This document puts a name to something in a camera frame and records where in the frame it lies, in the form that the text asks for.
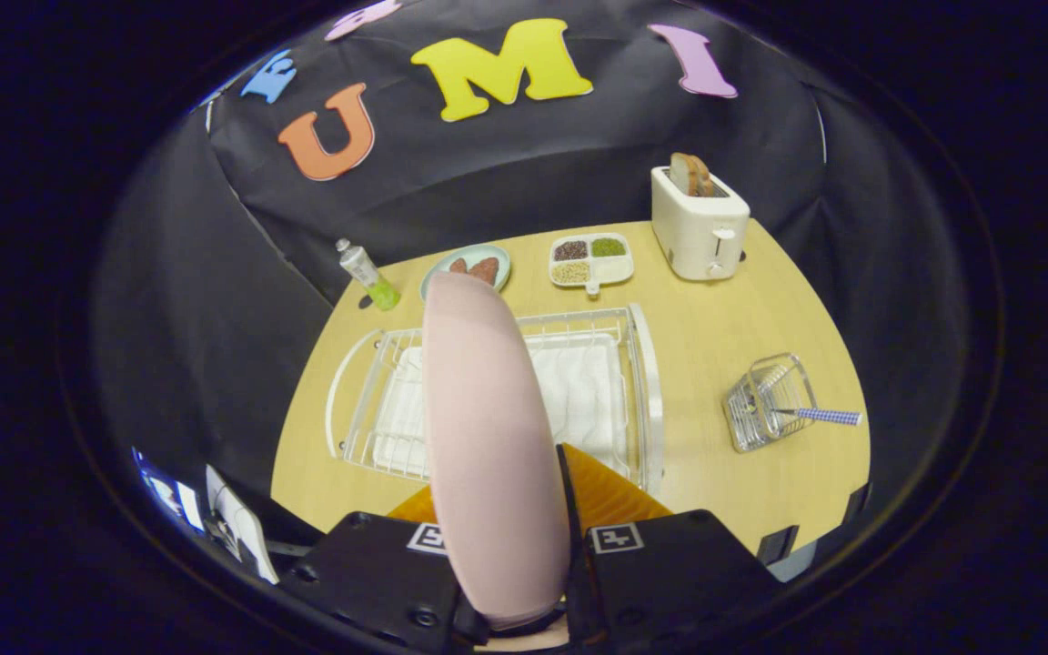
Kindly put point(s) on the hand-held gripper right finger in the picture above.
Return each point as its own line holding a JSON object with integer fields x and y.
{"x": 670, "y": 573}

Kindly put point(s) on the white towel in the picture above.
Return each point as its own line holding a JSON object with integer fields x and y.
{"x": 588, "y": 400}

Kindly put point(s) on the pink plate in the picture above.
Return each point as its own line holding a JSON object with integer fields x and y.
{"x": 488, "y": 455}

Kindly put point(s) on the green dish soap bottle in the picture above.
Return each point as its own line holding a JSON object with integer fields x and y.
{"x": 365, "y": 270}

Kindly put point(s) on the lit computer screen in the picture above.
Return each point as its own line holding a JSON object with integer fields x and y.
{"x": 169, "y": 491}

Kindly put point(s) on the brown sausage piece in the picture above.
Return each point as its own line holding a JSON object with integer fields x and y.
{"x": 458, "y": 266}
{"x": 485, "y": 269}

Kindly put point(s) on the white toaster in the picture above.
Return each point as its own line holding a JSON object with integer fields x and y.
{"x": 697, "y": 236}

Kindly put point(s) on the white paper sheet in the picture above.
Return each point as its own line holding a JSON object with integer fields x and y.
{"x": 242, "y": 532}

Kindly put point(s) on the pale green plate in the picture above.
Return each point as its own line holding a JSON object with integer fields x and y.
{"x": 433, "y": 273}

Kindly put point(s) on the white divided grain tray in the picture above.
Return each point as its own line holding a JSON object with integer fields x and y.
{"x": 615, "y": 268}

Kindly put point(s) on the brown bread slice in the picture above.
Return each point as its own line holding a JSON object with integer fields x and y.
{"x": 690, "y": 173}

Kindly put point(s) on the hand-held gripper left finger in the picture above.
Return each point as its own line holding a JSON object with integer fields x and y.
{"x": 369, "y": 573}

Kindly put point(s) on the black backdrop cloth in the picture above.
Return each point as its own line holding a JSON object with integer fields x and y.
{"x": 533, "y": 164}

